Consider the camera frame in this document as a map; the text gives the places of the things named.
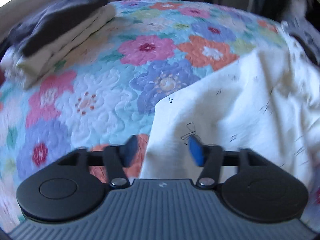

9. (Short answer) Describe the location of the floral quilt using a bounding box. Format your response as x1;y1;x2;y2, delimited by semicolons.
0;0;320;230

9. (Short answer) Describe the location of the white printed garment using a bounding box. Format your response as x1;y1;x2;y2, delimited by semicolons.
139;21;320;188

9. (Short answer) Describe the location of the folded dark grey garment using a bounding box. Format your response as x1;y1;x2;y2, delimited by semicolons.
7;0;109;57

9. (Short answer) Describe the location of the stack of folded clothes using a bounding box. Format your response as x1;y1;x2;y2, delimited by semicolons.
15;4;116;89

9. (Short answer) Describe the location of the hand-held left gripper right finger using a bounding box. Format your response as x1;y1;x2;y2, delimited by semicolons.
188;135;268;188

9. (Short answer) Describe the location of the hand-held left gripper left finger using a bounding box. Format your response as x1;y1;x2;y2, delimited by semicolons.
58;135;139;188

